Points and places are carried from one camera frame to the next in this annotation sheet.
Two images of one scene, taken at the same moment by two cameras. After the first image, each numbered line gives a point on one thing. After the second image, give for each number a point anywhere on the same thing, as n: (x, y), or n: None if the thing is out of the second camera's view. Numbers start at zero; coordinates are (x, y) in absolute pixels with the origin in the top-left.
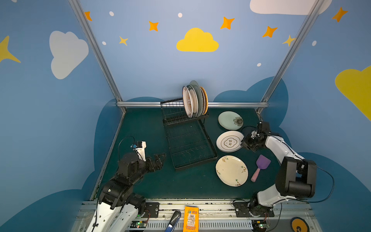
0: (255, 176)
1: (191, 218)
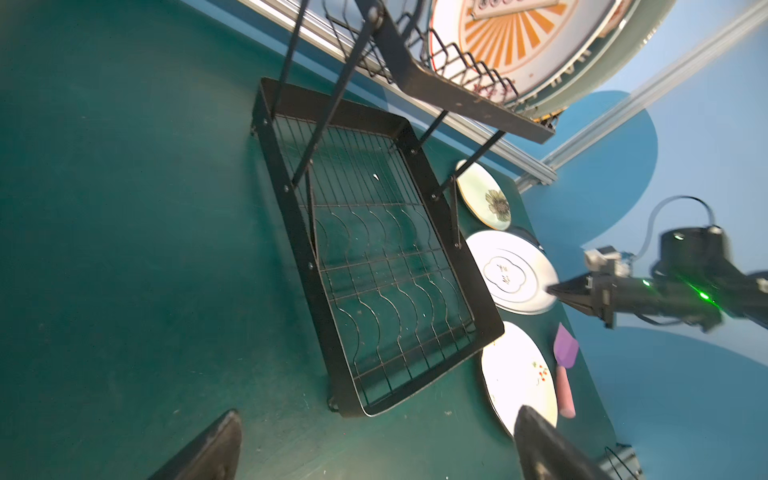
0: (565, 353)
1: None
